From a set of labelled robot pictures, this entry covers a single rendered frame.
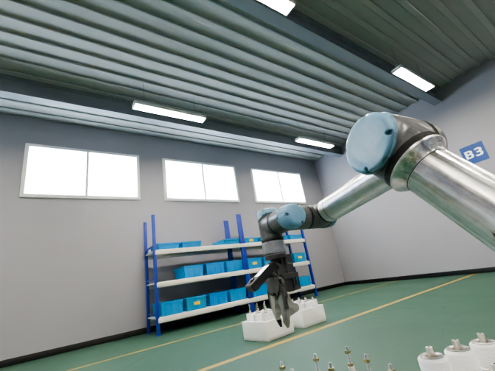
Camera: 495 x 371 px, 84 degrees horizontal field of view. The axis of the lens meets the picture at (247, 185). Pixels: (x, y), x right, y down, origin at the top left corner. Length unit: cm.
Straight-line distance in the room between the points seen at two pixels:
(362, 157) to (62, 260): 532
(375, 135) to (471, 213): 19
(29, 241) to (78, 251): 70
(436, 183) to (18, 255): 551
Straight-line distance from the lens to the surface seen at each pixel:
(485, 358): 144
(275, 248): 89
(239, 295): 565
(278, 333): 317
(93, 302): 555
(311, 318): 357
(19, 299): 555
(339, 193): 81
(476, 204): 48
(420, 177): 51
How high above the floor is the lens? 61
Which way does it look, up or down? 19 degrees up
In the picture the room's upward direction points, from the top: 9 degrees counter-clockwise
